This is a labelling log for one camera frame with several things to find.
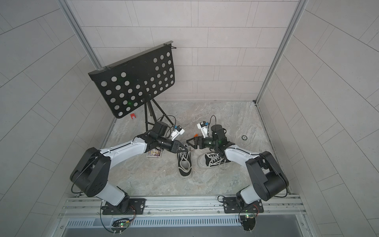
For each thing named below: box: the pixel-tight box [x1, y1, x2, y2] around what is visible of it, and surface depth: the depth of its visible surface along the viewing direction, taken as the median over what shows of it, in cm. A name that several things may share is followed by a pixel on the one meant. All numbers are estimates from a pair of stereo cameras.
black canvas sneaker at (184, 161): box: [177, 144, 192, 181], surface depth 80 cm
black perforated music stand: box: [88, 40, 177, 132], surface depth 68 cm
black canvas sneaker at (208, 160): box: [197, 152, 232, 168], surface depth 84 cm
